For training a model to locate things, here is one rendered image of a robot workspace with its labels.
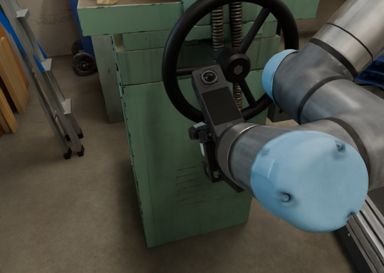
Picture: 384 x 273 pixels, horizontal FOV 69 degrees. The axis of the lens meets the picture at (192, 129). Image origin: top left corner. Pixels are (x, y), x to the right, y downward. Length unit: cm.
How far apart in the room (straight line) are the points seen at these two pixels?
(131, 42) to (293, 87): 44
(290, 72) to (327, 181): 19
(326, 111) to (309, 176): 12
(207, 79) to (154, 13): 32
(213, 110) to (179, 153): 51
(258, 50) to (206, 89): 43
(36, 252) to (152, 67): 91
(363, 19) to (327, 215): 23
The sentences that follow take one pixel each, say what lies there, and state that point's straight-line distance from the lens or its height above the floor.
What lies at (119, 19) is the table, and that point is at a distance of 68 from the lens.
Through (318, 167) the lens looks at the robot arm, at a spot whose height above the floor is 89.
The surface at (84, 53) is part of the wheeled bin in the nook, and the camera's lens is 263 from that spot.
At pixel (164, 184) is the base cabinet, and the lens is 95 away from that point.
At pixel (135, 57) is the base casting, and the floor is 78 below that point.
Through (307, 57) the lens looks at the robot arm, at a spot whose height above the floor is 90.
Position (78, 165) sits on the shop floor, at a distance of 164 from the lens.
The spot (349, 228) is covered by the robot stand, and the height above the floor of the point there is 15.
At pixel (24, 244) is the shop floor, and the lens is 139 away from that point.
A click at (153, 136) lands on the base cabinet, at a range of 82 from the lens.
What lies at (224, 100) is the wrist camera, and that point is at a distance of 39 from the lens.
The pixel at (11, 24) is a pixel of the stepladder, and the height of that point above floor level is 73.
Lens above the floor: 102
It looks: 35 degrees down
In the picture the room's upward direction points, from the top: straight up
